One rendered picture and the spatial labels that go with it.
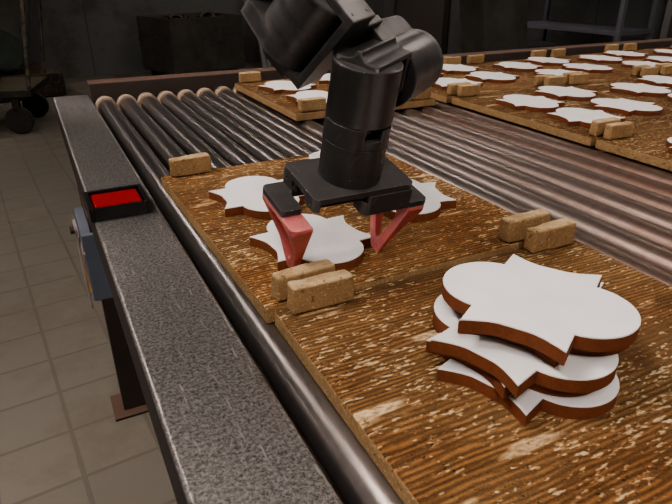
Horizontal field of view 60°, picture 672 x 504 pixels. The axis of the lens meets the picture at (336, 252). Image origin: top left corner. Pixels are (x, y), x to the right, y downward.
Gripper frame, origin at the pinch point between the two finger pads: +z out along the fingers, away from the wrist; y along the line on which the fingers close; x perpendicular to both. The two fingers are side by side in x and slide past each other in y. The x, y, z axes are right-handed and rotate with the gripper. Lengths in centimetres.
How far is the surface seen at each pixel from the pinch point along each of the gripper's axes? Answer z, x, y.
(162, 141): 18, 59, -2
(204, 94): 28, 99, 19
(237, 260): 2.7, 5.0, -8.4
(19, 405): 123, 97, -41
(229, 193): 5.4, 20.9, -3.3
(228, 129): 19, 63, 13
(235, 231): 4.4, 11.8, -6.0
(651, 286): -3.6, -18.3, 23.4
